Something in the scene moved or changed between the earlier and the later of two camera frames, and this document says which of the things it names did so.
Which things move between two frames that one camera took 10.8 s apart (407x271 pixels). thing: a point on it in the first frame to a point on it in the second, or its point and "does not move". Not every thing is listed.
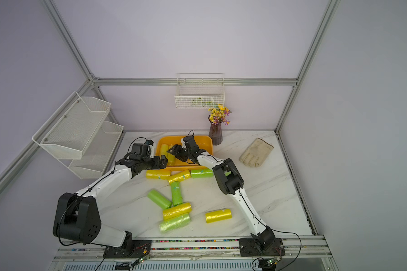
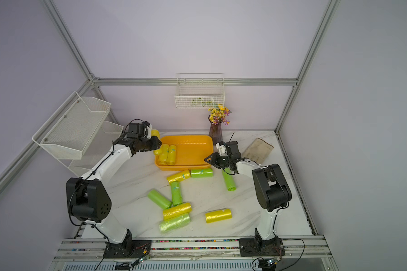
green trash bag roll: [204, 173] does not move
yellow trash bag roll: [171, 160] does not move
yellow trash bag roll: [217, 216] does not move
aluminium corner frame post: [328, 15] does not move
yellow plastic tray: [205, 143] does not move
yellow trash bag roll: [164, 148] does not move
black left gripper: [157, 165] to [156, 140]
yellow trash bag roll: [157, 174] to [155, 132]
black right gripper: [177, 151] to [215, 161]
